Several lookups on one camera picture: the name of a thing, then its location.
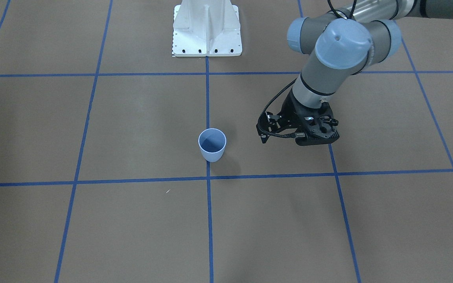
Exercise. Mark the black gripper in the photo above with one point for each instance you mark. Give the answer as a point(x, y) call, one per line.
point(288, 111)

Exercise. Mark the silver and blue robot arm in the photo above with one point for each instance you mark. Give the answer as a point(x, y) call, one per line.
point(342, 42)

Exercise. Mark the blue cup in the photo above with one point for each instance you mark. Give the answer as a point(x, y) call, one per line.
point(212, 143)

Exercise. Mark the brown paper table mat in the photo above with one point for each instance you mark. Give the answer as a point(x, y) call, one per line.
point(102, 179)

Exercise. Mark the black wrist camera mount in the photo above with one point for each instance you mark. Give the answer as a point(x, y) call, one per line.
point(317, 124)

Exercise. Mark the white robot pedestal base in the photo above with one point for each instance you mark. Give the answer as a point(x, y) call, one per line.
point(206, 28)

